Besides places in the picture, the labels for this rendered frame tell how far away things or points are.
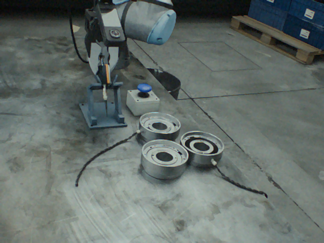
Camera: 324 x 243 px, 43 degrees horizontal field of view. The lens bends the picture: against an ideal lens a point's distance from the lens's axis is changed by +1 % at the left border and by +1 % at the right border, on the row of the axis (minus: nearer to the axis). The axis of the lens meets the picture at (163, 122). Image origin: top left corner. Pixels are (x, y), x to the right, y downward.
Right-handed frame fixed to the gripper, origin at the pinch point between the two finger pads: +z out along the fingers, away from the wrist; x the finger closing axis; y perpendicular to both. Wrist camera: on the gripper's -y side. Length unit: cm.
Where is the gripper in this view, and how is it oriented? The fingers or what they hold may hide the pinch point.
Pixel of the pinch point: (102, 71)
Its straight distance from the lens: 106.2
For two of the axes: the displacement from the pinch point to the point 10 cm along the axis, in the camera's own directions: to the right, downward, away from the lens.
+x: -9.2, 0.7, -3.8
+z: -1.4, 8.6, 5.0
